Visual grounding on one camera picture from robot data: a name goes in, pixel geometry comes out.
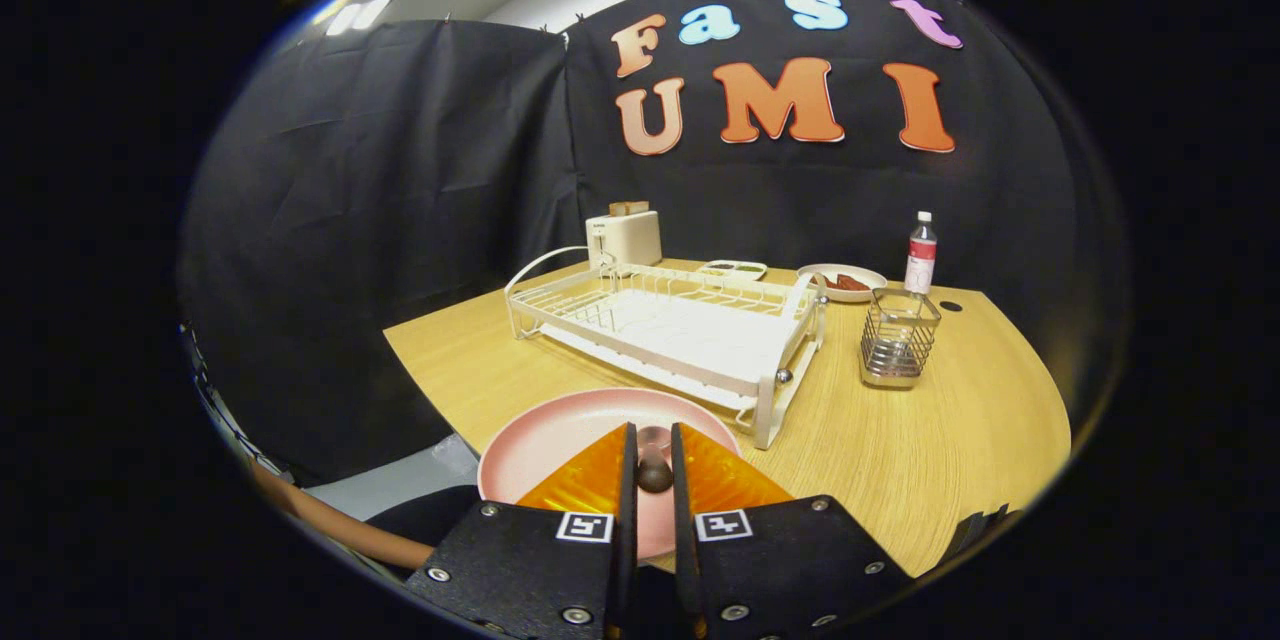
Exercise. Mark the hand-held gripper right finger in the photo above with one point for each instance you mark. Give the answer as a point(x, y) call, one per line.
point(682, 540)

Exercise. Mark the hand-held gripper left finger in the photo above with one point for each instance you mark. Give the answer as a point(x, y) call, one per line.
point(626, 540)

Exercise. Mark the pink plate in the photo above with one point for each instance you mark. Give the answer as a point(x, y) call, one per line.
point(560, 430)

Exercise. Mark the white divided dish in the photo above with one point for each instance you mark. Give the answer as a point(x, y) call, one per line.
point(745, 276)

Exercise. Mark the white round plate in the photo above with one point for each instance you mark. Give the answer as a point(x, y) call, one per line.
point(815, 280)

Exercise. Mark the person's dark clothing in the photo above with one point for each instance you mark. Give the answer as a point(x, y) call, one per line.
point(430, 515)

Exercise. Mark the brown steak piece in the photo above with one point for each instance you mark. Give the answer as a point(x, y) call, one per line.
point(836, 284)
point(858, 283)

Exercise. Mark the white toaster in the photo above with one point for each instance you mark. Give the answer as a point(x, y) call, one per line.
point(628, 238)

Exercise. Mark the red label water bottle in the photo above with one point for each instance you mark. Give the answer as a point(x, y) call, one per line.
point(921, 260)

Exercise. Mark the black backdrop cloth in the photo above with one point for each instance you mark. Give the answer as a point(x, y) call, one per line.
point(400, 220)

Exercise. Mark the ceiling light panel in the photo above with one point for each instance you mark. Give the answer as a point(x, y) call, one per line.
point(357, 16)

